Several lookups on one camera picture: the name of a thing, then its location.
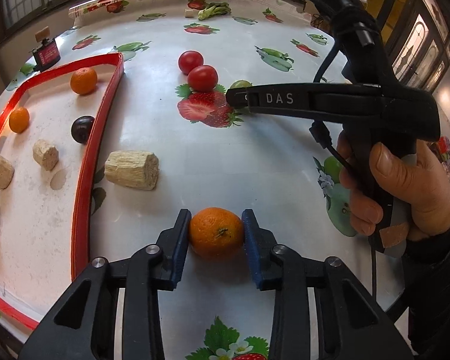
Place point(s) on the small beige sugarcane piece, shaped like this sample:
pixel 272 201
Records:
pixel 188 12

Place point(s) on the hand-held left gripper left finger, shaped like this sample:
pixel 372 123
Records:
pixel 180 258

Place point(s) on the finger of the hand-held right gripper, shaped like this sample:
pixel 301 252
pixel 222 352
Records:
pixel 277 99

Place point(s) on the green tomato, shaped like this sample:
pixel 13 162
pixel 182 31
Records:
pixel 240 83

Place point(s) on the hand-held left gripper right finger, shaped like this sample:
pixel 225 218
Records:
pixel 252 255

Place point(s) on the person's right forearm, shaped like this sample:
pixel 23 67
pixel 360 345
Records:
pixel 442 288

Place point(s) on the green leafy vegetable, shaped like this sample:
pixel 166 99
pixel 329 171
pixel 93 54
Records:
pixel 213 10

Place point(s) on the floral patterned cloth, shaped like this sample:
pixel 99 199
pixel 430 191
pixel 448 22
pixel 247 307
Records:
pixel 445 152

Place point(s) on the person's right hand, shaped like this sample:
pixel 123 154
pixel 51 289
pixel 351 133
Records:
pixel 427 195

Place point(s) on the red rimmed white tray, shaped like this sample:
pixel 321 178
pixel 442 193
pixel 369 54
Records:
pixel 33 240

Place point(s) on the cork stopper piece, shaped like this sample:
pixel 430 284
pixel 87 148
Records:
pixel 42 33

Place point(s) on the red label black jar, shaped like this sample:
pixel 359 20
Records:
pixel 45 54

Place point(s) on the red tomato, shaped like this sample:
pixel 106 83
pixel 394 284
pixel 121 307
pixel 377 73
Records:
pixel 202 78
pixel 190 62

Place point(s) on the stained glass door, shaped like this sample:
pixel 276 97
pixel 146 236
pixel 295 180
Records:
pixel 423 45

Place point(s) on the dark purple plum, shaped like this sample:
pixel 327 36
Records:
pixel 82 129

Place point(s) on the orange mandarin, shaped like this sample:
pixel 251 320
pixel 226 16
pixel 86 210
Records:
pixel 83 80
pixel 19 119
pixel 216 233

